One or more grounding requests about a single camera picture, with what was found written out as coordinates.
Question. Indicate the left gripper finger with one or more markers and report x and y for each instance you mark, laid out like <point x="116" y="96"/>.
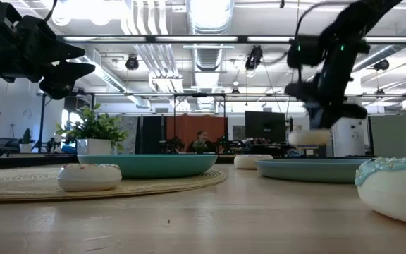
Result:
<point x="62" y="77"/>
<point x="65" y="51"/>

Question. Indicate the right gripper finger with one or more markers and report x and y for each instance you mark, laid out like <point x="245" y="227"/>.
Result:
<point x="315" y="118"/>
<point x="327" y="116"/>

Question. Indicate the plain cream donut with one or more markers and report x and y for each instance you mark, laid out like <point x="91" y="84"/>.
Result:
<point x="308" y="138"/>

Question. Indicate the white donut pink icing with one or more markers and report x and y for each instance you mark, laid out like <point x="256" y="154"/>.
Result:
<point x="252" y="162"/>

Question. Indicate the white donut red white icing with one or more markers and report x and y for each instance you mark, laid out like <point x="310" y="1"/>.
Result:
<point x="88" y="178"/>

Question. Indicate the white donut mint icing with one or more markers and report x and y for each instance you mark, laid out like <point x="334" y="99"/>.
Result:
<point x="397" y="197"/>

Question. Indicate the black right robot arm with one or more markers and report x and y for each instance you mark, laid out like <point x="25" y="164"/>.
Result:
<point x="361" y="21"/>

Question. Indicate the white column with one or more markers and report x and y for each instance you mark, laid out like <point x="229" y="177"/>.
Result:
<point x="349" y="139"/>

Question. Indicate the black floor stand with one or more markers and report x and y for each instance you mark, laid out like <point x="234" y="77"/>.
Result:
<point x="42" y="123"/>

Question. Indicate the black computer monitor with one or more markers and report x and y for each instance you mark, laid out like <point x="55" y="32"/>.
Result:
<point x="264" y="125"/>

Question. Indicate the grey-blue plate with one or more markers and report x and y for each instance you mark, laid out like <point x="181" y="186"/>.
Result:
<point x="305" y="171"/>

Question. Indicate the black ceiling spotlight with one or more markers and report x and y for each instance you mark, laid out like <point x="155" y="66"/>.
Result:
<point x="254" y="58"/>
<point x="132" y="63"/>
<point x="381" y="65"/>

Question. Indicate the green plant white pot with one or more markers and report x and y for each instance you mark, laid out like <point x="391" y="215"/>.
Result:
<point x="93" y="130"/>

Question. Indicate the small cactus white pot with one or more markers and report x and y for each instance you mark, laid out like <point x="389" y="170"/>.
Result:
<point x="26" y="141"/>

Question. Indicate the grey partition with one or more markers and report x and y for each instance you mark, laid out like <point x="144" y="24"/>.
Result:
<point x="400" y="135"/>

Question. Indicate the round woven straw placemat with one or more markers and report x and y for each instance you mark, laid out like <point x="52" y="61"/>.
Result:
<point x="19" y="183"/>

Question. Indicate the person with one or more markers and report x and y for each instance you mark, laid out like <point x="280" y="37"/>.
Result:
<point x="202" y="141"/>

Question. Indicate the small green desk plant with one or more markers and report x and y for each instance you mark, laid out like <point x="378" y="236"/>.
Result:
<point x="200" y="146"/>

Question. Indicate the teal plate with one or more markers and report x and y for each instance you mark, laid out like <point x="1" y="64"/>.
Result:
<point x="153" y="166"/>

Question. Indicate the orange partition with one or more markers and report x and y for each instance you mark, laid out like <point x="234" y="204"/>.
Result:
<point x="185" y="127"/>

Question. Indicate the black table border rail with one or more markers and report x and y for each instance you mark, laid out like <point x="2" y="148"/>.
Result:
<point x="23" y="161"/>

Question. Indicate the black overhead frame beam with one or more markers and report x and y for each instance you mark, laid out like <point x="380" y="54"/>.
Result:
<point x="241" y="39"/>

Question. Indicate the black background frame rig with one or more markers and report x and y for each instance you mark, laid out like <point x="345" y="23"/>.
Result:
<point x="199" y="95"/>

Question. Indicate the silver ventilation duct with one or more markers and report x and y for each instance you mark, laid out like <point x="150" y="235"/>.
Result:
<point x="210" y="21"/>

